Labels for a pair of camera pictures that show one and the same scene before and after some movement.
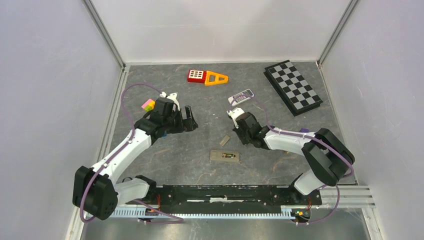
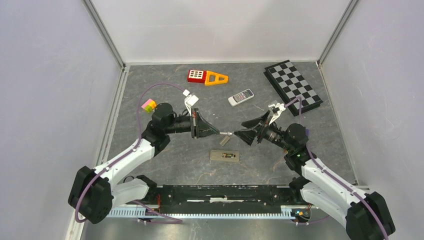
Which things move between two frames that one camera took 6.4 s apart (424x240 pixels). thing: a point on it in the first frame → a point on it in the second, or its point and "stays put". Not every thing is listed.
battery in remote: [228, 155] stays put
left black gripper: [187, 125] → [200, 127]
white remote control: [242, 99] stays put
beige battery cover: [224, 140] stays put
